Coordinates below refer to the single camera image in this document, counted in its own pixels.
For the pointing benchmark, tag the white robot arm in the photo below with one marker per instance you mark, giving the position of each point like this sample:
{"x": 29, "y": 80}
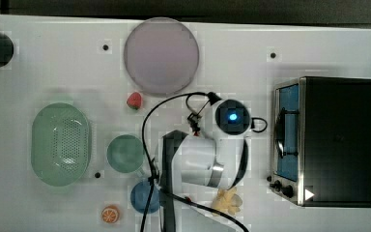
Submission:
{"x": 216, "y": 158}

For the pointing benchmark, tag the orange slice toy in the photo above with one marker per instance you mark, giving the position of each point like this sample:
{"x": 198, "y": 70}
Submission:
{"x": 110, "y": 214}

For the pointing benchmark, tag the yellow toy food piece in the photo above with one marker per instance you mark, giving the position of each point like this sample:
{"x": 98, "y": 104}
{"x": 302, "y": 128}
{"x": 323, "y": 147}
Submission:
{"x": 227, "y": 201}

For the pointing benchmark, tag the silver toaster oven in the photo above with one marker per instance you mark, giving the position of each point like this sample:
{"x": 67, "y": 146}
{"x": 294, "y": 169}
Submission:
{"x": 321, "y": 142}

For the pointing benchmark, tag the green oval strainer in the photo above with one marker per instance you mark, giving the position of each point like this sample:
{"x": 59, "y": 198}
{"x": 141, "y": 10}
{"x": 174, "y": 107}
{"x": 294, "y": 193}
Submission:
{"x": 61, "y": 144}

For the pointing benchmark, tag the green cup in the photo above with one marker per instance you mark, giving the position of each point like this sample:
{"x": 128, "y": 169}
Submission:
{"x": 125, "y": 154}

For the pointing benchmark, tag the blue cup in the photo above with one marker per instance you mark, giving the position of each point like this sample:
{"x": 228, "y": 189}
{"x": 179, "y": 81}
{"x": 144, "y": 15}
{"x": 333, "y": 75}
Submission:
{"x": 139, "y": 196}

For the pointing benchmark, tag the round lilac plate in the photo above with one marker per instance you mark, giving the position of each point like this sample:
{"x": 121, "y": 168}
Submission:
{"x": 161, "y": 56}

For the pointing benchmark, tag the red toy strawberry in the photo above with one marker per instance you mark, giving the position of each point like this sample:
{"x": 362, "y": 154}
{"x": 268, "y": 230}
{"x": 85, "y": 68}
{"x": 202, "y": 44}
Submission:
{"x": 134, "y": 101}

